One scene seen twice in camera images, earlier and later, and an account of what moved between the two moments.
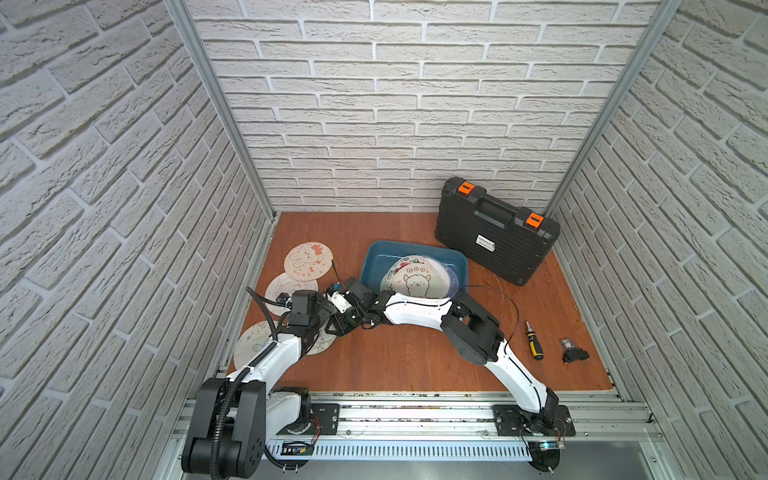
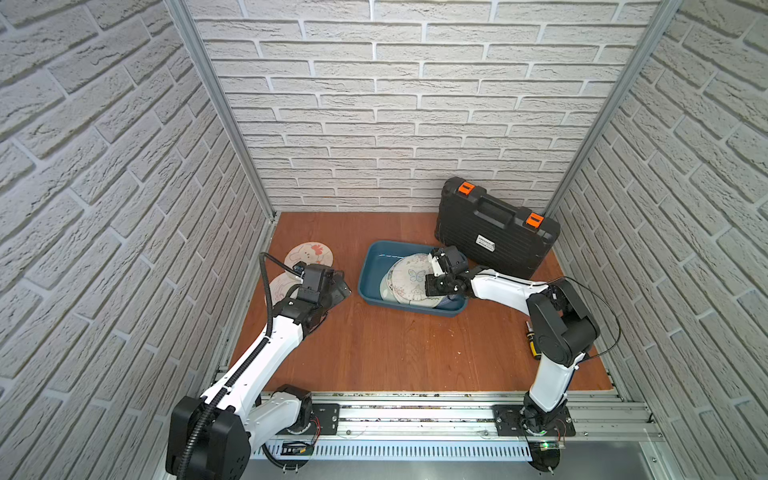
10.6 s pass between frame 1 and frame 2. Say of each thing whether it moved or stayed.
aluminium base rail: stayed
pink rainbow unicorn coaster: stayed
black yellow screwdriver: stayed
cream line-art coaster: moved
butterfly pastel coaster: moved
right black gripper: moved
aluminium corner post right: stayed
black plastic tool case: stayed
